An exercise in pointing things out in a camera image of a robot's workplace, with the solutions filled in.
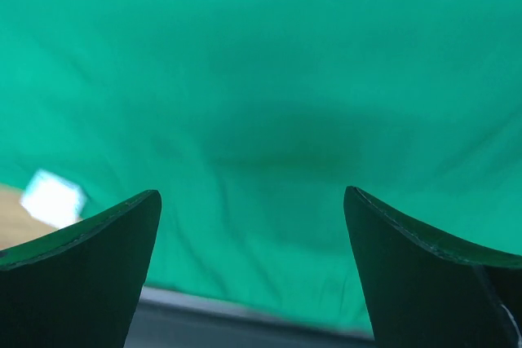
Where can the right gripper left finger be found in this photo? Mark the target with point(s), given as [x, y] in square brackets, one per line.
[79, 286]

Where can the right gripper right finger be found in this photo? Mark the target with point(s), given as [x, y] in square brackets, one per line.
[424, 287]

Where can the green t-shirt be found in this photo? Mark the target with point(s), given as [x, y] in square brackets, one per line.
[251, 117]

